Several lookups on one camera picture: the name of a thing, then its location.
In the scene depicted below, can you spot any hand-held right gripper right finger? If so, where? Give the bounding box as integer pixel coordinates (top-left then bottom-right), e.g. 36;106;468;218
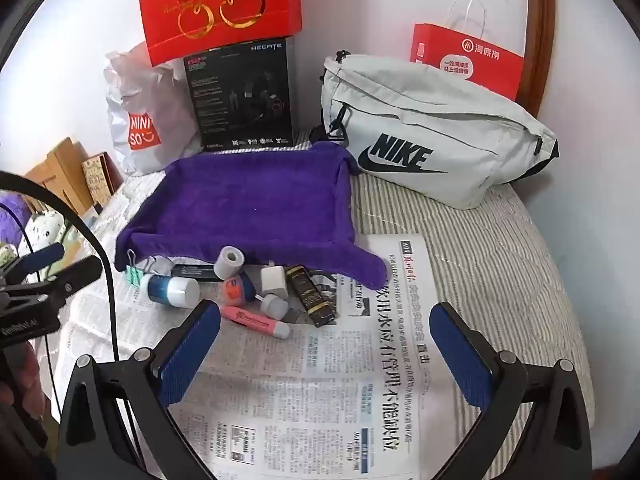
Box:
429;301;593;480

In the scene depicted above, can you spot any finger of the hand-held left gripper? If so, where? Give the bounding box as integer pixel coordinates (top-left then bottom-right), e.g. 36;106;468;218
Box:
6;242;67;281
31;255;103;311

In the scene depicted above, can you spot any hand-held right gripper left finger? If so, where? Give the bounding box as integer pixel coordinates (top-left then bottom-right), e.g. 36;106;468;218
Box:
59;301;222;480

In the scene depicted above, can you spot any green binder clip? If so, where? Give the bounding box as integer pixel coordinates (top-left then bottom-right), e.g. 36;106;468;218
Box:
123;249;151;287

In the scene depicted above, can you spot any blue bottle with white cap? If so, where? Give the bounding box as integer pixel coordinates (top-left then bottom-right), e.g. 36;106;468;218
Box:
139;274;201;309

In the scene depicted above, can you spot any small pink and blue jar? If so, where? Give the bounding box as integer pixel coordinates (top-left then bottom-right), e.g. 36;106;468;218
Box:
220;272;257;307

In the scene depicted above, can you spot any black rectangular stick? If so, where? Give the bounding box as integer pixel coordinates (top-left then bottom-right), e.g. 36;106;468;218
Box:
170;262;221;282

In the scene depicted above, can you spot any white plug-in night light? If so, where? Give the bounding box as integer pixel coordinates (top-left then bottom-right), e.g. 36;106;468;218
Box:
257;292;291;322

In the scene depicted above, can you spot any white tape roll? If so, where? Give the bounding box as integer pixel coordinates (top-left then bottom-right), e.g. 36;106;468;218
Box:
215;246;246;281

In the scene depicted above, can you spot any white cube charger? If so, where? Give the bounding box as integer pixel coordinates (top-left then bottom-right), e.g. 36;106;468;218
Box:
260;265;287;295

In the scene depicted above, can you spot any dark brown gold tube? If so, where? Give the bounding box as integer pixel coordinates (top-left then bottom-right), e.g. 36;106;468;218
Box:
286;264;337;328

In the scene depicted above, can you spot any person's left hand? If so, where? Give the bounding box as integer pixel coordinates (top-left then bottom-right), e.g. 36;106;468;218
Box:
0;349;43;411

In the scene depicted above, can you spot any white spotted plush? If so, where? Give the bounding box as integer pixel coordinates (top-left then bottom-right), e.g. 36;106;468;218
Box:
20;210;66;256

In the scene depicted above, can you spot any purple plush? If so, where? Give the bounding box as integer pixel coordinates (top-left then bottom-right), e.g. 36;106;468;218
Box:
0;195;31;256

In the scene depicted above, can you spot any wooden furniture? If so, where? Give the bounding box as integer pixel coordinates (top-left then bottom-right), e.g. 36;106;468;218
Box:
25;136;96;211

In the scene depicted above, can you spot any brown patterned box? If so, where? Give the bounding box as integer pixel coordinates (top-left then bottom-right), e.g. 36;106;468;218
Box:
81;152;125;208

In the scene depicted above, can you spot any striped grey bed sheet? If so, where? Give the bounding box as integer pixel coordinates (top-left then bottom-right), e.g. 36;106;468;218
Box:
292;130;598;480

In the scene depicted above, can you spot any spread newspaper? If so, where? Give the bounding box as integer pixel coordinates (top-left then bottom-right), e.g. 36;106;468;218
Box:
67;175;493;480

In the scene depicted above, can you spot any purple towel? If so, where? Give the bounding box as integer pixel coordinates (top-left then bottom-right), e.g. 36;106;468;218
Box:
114;141;390;291

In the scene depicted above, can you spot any white plastic shopping bag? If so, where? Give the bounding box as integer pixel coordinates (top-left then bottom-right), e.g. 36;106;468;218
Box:
102;40;206;177

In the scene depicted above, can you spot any black headset box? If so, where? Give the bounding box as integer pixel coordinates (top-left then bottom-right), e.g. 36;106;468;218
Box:
182;36;297;153

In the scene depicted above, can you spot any grey waist bag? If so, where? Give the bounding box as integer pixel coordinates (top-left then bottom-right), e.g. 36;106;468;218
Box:
309;50;560;211

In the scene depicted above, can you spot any red gold-print gift bag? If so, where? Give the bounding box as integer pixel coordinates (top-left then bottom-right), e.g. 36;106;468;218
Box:
136;0;304;68

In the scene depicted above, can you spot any red white-handled paper bag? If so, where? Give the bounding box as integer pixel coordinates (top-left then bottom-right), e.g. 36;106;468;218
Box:
411;0;527;103

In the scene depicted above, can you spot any brown wooden frame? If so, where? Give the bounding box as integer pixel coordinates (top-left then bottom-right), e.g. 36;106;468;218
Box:
525;0;557;116

